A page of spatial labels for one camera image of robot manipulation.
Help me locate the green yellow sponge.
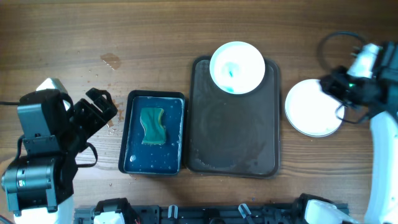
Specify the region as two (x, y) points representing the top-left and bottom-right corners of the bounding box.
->
(140, 108), (166, 145)

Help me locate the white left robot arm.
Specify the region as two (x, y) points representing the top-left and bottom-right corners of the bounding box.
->
(1, 85), (118, 223)

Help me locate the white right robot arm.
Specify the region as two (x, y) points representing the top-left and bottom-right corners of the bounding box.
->
(320, 41), (397, 223)

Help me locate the black water tray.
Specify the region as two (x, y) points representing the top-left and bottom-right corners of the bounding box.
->
(118, 90), (185, 175)

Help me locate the dark brown serving tray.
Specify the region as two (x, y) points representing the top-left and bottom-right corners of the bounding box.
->
(183, 55), (281, 179)

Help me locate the white plate blue stain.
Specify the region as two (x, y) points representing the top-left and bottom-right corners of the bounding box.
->
(210, 41), (266, 95)

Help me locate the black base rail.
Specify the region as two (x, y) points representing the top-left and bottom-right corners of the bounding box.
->
(73, 194), (357, 224)

